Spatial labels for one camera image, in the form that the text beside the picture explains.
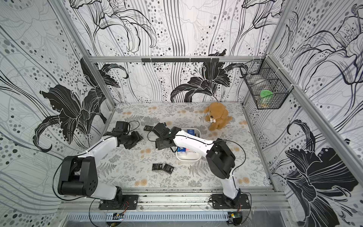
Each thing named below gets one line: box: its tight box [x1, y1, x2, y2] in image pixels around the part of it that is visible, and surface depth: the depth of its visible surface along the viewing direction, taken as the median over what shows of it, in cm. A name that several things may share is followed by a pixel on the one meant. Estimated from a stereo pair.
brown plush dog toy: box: [203, 102, 234, 131], surface depth 97 cm
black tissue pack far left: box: [143, 125, 154, 131], surface depth 103 cm
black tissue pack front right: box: [162, 163, 175, 175], surface depth 84 cm
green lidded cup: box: [259, 89, 274, 108], surface depth 81 cm
